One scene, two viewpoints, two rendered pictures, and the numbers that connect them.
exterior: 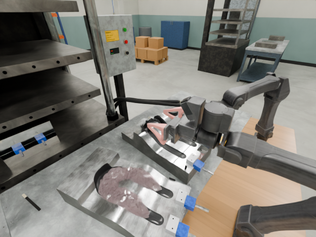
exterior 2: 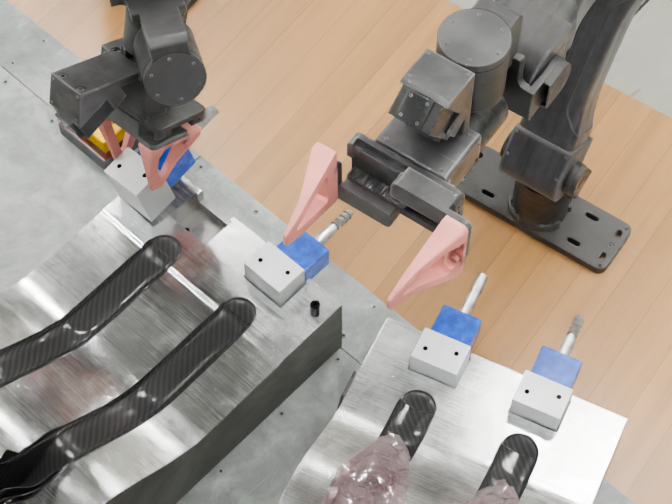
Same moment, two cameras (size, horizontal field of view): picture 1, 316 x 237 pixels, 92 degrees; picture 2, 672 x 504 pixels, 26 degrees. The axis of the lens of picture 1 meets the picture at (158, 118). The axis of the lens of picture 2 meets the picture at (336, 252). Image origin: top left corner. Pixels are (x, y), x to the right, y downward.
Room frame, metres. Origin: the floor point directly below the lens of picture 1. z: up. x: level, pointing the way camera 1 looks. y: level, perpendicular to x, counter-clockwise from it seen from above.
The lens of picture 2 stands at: (0.41, 0.58, 2.16)
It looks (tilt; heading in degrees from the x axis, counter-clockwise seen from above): 58 degrees down; 272
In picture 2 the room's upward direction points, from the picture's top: straight up
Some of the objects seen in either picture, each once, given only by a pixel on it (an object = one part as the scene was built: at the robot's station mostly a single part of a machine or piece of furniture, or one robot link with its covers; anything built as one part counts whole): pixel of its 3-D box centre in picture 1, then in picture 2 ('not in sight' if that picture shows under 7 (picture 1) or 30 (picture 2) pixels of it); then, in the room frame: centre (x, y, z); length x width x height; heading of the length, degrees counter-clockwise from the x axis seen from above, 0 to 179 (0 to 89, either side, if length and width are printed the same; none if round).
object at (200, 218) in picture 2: (202, 151); (204, 226); (0.58, -0.24, 0.87); 0.05 x 0.05 x 0.04; 49
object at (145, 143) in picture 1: (164, 138); (70, 398); (0.69, -0.04, 0.87); 0.50 x 0.26 x 0.14; 49
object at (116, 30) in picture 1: (122, 105); not in sight; (1.31, 0.35, 0.74); 0.30 x 0.22 x 1.47; 139
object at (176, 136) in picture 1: (187, 129); (421, 168); (0.36, -0.09, 1.20); 0.10 x 0.07 x 0.07; 147
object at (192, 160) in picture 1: (200, 166); (307, 250); (0.46, -0.20, 0.89); 0.13 x 0.05 x 0.05; 49
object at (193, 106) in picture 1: (189, 114); (424, 129); (0.36, -0.09, 1.25); 0.07 x 0.06 x 0.11; 147
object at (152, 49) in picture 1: (148, 49); not in sight; (5.81, 0.34, 0.37); 1.20 x 0.82 x 0.74; 60
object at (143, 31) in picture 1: (145, 38); not in sight; (7.78, 0.57, 0.44); 0.59 x 0.59 x 0.88
